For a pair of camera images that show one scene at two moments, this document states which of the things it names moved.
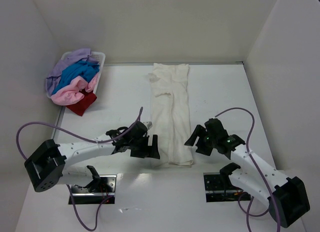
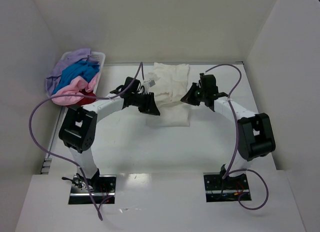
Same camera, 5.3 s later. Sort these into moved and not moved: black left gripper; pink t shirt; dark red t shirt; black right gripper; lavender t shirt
Moved: black left gripper; black right gripper
Not moved: pink t shirt; dark red t shirt; lavender t shirt
